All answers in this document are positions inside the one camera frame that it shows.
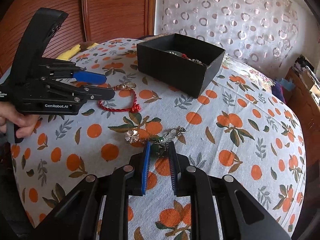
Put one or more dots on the light blue bag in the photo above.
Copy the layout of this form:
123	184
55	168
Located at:
287	83

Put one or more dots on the stack of papers and boxes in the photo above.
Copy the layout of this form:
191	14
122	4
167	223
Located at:
307	75

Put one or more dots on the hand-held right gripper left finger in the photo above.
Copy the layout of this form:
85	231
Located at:
146	167

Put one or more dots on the pale flower brooch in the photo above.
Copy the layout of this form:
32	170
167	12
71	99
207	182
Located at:
132	136

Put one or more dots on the black cardboard box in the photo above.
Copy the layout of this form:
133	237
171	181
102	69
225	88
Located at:
175	80

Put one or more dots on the green bead silver charm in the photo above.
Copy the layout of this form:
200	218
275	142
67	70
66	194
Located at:
160	140

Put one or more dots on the floral bed quilt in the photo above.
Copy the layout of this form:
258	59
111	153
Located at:
250	72

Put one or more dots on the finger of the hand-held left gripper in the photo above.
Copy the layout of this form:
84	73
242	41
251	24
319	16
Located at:
102	93
92	78

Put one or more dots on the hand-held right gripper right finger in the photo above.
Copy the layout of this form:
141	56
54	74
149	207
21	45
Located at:
172	167

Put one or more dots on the person's left hand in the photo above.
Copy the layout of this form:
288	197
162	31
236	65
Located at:
22	123

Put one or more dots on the yellow plush toy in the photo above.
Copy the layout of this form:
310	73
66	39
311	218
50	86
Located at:
75	51

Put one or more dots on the dark blue blanket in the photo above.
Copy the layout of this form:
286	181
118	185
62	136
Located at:
278	91

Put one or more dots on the long wooden cabinet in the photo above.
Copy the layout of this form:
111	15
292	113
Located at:
302	105

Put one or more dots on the orange print tablecloth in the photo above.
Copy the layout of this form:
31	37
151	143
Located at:
200	135

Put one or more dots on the wooden slatted wardrobe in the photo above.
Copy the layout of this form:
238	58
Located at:
112	10

